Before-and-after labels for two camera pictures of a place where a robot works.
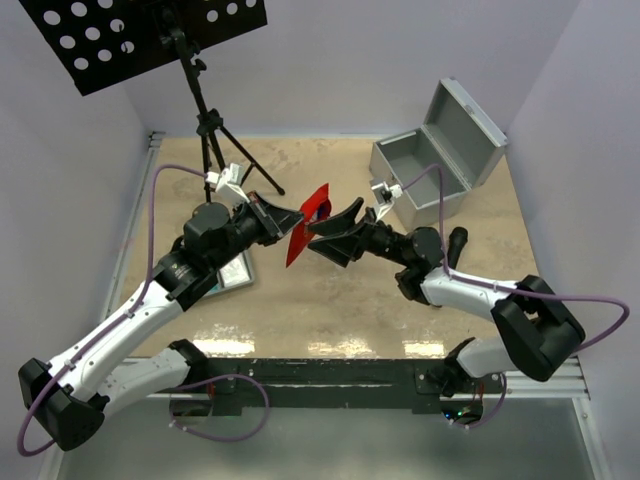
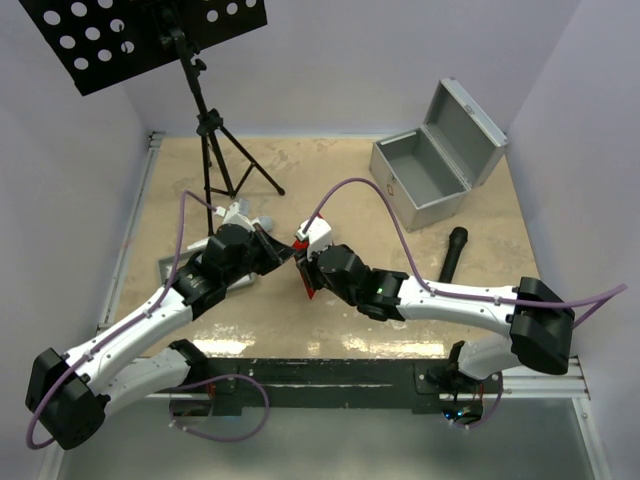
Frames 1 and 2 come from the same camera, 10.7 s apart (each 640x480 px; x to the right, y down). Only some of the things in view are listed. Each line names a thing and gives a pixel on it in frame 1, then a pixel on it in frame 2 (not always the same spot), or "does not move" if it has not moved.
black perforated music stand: [95, 40] does not move
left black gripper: [280, 220] to [280, 251]
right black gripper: [340, 249] to [314, 270]
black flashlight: [456, 241] does not move
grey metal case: [457, 136] does not move
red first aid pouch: [317, 208] to [299, 249]
